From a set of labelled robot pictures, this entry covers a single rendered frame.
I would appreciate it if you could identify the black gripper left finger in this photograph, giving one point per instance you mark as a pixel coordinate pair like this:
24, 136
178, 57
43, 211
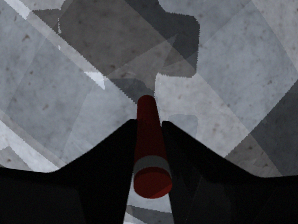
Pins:
93, 189

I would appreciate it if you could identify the dark red peg with grey band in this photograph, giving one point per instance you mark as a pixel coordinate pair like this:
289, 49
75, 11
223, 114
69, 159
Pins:
151, 173

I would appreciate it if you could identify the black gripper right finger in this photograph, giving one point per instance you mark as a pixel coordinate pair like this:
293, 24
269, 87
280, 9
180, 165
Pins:
207, 189

